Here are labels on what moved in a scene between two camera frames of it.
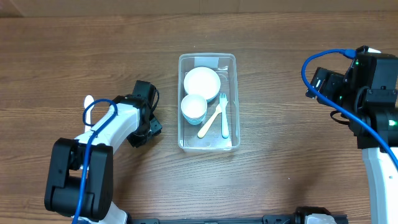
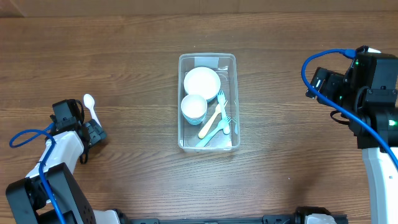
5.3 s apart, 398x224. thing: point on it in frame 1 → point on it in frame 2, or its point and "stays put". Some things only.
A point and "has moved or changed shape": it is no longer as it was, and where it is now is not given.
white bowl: (203, 81) stays put
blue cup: (194, 121) stays put
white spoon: (88, 100) has moved or changed shape
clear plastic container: (208, 102) stays put
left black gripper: (139, 135) → (94, 129)
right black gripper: (332, 81) stays put
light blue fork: (224, 126) has moved or changed shape
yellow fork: (204, 130) stays put
